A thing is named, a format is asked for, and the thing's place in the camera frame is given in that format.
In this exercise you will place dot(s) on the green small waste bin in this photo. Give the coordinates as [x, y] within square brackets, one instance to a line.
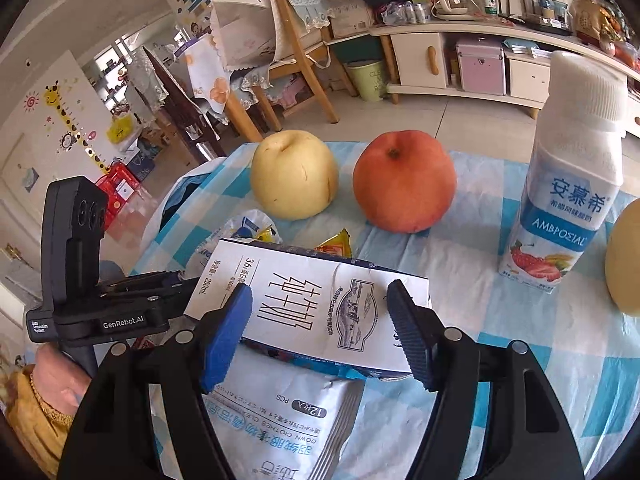
[369, 78]

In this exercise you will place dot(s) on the white yogurt drink bottle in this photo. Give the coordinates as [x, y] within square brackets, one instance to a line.
[574, 174]

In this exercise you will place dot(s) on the yellow snack wrapper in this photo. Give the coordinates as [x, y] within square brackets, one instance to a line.
[337, 245]

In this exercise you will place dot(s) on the yellow pear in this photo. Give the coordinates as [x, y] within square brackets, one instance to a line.
[622, 261]
[293, 175]

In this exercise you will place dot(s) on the dining table with floral cloth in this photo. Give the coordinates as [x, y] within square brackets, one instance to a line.
[211, 83]

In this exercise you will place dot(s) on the pink storage box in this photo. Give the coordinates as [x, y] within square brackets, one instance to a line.
[482, 65]

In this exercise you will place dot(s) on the light wooden dining chair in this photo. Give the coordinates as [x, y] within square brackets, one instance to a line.
[301, 62]

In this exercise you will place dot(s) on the person's left hand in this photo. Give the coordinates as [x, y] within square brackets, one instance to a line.
[59, 381]

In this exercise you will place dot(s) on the white tv cabinet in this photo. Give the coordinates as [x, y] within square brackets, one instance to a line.
[422, 59]

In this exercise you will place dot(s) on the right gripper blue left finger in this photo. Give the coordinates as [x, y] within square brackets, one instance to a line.
[112, 435]

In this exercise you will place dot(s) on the yellow pear left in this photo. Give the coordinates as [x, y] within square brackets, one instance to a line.
[293, 175]

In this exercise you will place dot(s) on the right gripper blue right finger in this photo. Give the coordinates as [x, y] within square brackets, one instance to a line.
[527, 435]

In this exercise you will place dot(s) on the red orange apple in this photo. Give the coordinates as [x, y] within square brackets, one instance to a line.
[404, 181]

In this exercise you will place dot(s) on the silver foil pouch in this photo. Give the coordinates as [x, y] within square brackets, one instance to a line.
[275, 420]

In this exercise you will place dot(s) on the blue white checkered tablecloth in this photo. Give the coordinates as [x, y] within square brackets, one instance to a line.
[588, 349]

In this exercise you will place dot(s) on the yellow pear right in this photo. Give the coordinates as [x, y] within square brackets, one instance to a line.
[622, 261]

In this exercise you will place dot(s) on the dark wooden dining chair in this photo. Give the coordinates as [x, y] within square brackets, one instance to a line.
[191, 123]

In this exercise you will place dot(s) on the blue white milk carton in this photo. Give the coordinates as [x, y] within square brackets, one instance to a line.
[312, 305]

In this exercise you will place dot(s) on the white electric kettle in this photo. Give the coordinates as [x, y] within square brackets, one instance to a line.
[451, 9]

